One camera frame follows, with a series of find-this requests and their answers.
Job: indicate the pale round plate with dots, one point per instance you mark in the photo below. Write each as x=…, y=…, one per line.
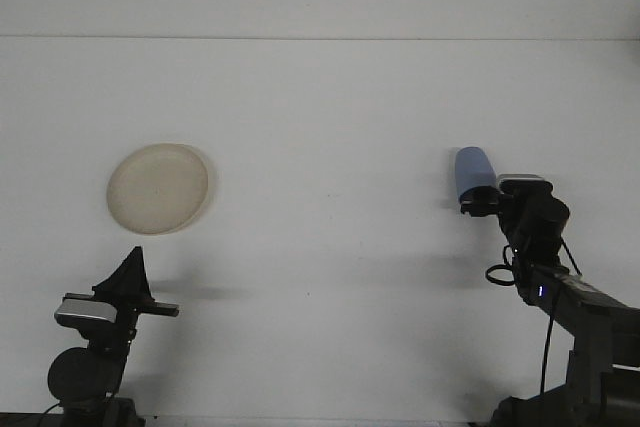
x=157, y=189

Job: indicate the pale blue cup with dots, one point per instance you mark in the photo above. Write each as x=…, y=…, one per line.
x=472, y=167

